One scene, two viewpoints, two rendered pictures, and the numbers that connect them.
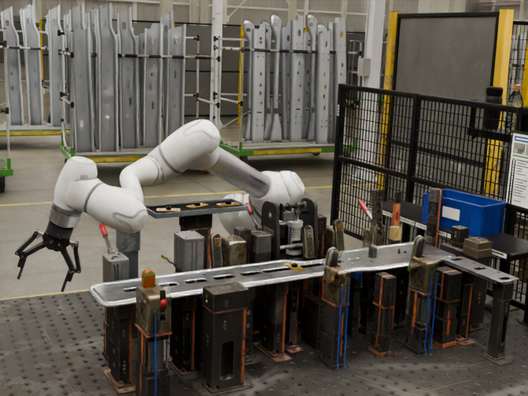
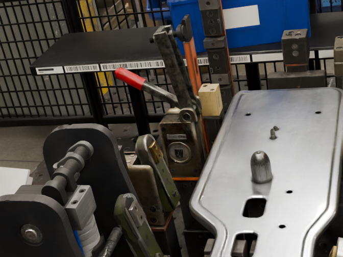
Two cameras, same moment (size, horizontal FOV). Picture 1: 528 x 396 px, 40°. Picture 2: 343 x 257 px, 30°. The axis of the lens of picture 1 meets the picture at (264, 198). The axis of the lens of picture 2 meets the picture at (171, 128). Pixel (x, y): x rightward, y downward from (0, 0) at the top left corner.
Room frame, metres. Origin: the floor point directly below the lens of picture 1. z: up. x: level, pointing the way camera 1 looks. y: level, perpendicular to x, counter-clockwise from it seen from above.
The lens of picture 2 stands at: (2.04, 0.22, 1.56)
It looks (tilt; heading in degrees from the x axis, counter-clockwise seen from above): 27 degrees down; 321
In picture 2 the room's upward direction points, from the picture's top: 12 degrees counter-clockwise
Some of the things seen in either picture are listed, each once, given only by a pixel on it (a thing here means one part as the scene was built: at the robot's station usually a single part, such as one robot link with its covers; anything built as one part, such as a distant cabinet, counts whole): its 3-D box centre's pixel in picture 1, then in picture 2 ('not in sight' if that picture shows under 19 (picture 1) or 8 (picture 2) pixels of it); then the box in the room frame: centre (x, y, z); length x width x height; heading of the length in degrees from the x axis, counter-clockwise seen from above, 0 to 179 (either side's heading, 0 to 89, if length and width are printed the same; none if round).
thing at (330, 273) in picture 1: (334, 316); not in sight; (2.33, -0.25, 0.87); 0.12 x 0.09 x 0.35; 29
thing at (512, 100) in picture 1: (514, 108); not in sight; (3.09, -1.03, 1.53); 0.06 x 0.06 x 0.20
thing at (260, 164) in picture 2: (372, 252); (261, 169); (2.62, -0.41, 1.02); 0.03 x 0.03 x 0.07
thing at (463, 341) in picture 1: (463, 303); not in sight; (2.59, -0.75, 0.84); 0.11 x 0.06 x 0.29; 29
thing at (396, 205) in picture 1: (393, 251); (205, 135); (2.87, -0.53, 0.95); 0.03 x 0.01 x 0.50; 119
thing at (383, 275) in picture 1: (383, 314); not in sight; (2.44, -0.44, 0.84); 0.11 x 0.08 x 0.29; 29
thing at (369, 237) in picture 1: (370, 271); (194, 195); (2.83, -0.44, 0.88); 0.07 x 0.06 x 0.35; 29
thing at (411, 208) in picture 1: (448, 226); (214, 42); (3.07, -0.80, 1.01); 0.90 x 0.22 x 0.03; 29
